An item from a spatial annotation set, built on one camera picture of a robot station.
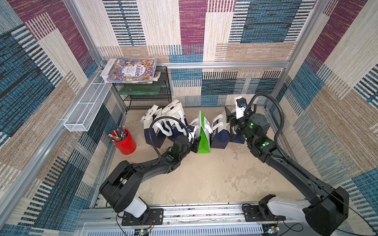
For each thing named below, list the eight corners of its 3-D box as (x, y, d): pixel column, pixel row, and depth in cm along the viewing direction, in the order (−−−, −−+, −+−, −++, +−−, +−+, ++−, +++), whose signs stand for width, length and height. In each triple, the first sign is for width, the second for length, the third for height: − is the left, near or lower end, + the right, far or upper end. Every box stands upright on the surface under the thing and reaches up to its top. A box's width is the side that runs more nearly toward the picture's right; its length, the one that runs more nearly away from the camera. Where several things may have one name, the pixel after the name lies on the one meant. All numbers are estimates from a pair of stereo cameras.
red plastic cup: (121, 152, 99) (111, 139, 87) (133, 142, 104) (126, 129, 92) (128, 159, 96) (118, 147, 84) (140, 149, 100) (133, 136, 89)
